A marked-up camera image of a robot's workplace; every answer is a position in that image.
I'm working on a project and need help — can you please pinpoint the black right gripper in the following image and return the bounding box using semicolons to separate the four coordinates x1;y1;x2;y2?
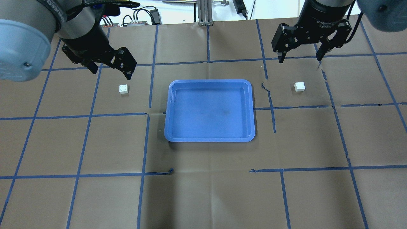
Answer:
271;6;352;63

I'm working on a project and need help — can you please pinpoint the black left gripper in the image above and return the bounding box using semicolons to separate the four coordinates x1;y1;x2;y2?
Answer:
61;27;137;80

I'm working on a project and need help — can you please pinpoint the white block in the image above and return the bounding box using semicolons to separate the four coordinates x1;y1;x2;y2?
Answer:
294;82;306;92
118;84;129;94

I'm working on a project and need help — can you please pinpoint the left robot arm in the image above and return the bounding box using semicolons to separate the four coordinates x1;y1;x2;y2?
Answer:
0;0;140;82

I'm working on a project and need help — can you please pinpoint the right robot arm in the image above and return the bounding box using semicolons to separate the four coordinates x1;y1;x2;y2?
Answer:
271;0;407;63

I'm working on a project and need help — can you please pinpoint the blue plastic tray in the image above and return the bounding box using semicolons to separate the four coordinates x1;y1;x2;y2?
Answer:
164;79;256;142

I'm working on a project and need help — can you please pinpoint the black power adapter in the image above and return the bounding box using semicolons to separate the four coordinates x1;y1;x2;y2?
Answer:
232;0;247;18

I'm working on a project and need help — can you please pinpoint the aluminium profile post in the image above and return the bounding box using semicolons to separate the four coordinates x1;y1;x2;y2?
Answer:
197;0;213;26

